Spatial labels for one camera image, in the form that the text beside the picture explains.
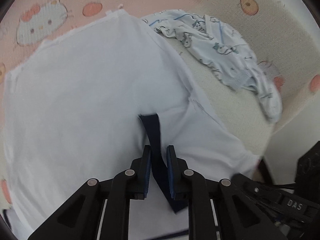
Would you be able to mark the white cartoon print pajamas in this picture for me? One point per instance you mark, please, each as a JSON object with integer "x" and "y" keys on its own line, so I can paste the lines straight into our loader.
{"x": 225, "y": 45}

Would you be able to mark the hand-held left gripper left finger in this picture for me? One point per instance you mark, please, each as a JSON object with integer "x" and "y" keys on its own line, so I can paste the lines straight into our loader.
{"x": 148, "y": 170}

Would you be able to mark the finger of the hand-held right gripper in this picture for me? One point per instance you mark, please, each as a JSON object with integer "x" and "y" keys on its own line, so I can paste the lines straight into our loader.
{"x": 255, "y": 188}

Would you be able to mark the white shirt with navy trim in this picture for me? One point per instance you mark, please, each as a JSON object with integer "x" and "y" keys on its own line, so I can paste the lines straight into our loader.
{"x": 87, "y": 92}

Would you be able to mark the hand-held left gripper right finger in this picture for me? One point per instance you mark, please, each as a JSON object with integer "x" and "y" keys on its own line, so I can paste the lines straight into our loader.
{"x": 170, "y": 170}

